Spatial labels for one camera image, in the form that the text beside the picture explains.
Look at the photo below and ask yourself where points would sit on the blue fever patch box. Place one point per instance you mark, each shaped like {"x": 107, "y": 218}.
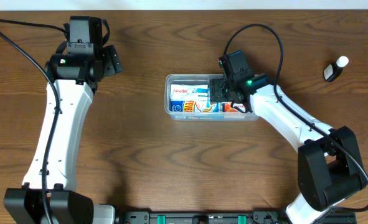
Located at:
{"x": 202, "y": 105}

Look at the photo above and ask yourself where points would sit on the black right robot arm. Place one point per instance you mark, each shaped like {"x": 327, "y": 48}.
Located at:
{"x": 330, "y": 167}

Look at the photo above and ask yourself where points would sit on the black mounting rail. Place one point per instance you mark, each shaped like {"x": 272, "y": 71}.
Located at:
{"x": 227, "y": 217}

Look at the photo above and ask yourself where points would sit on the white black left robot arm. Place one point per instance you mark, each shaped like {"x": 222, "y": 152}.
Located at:
{"x": 48, "y": 191}

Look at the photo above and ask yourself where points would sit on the red Panadol ActiFast box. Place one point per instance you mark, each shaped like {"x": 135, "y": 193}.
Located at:
{"x": 227, "y": 108}

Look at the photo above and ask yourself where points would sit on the white blue Panadol box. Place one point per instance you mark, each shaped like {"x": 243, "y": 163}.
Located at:
{"x": 188, "y": 92}

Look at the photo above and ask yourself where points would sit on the clear plastic container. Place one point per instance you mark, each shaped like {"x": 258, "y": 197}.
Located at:
{"x": 199, "y": 79}

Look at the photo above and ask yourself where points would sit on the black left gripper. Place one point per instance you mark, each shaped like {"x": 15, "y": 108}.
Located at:
{"x": 101, "y": 69}

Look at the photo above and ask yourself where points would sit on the dark syrup bottle white cap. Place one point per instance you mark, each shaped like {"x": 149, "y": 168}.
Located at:
{"x": 334, "y": 70}

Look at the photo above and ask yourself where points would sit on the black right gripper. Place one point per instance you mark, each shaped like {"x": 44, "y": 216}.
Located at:
{"x": 216, "y": 89}

